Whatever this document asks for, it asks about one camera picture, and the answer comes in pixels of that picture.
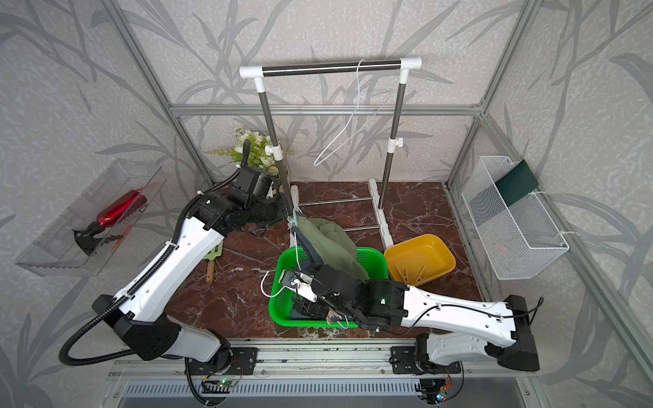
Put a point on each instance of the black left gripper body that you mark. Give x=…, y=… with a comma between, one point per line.
x=269, y=212

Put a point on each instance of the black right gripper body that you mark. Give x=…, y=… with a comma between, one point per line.
x=318, y=310

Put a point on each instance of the green clothespin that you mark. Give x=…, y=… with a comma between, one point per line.
x=293, y=220

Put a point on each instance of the olive green tank top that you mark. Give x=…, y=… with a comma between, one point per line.
x=326, y=243

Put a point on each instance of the wooden clothespin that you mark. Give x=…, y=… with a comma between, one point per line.
x=408, y=276
x=421, y=277

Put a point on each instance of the white wire hanger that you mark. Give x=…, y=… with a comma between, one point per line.
x=292, y=279
x=330, y=149

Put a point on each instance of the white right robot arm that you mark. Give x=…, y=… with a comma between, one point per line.
x=455, y=330

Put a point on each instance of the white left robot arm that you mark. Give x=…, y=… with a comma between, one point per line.
x=136, y=313

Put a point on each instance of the green perforated plastic basket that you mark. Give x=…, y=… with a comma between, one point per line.
x=281, y=307

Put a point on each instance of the clothes rack with steel bars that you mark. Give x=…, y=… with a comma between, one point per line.
x=404, y=66

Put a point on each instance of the potted plant with white flowers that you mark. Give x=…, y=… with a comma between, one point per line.
x=260, y=150

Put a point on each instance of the green garden hand fork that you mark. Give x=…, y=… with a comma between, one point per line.
x=216, y=252

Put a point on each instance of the yellow plastic bin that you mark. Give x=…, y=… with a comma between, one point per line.
x=426, y=250

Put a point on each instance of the red spray bottle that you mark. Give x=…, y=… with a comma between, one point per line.
x=93, y=236

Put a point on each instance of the dark green cloth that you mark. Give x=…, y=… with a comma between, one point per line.
x=517, y=183

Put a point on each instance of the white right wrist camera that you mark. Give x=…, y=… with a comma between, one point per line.
x=299, y=283

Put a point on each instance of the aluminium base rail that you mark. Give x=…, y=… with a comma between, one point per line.
x=310, y=370

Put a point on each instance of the clear acrylic wall shelf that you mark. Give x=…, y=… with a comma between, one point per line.
x=55, y=252

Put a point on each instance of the white wire mesh basket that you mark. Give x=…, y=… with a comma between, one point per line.
x=520, y=241

